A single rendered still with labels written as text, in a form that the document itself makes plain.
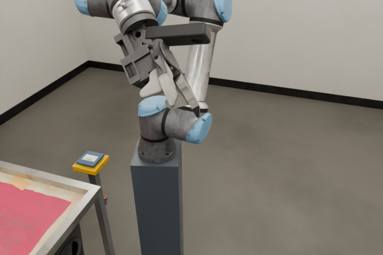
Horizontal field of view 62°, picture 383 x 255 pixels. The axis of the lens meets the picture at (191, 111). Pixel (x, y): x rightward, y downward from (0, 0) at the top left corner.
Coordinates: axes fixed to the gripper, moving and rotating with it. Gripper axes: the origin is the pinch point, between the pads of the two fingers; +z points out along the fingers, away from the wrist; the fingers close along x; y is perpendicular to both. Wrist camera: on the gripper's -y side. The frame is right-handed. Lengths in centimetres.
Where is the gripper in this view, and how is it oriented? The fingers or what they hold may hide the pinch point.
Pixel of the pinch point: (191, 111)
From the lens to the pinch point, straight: 56.3
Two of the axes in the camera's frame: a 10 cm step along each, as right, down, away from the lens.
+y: -8.6, 4.6, 2.0
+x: -2.9, -1.3, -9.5
